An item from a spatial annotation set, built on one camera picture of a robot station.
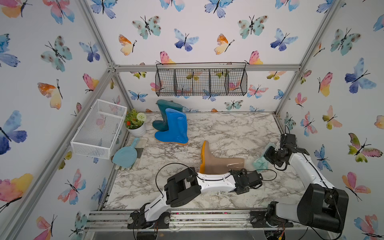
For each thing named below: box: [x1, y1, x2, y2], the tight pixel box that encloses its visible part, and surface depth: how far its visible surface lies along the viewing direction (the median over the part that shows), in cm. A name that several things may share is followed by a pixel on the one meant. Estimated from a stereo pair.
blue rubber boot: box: [154, 108, 189, 146], surface depth 93 cm
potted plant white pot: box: [124, 108, 147, 137], surface depth 100 cm
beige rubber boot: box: [199, 140, 245, 174], surface depth 93 cm
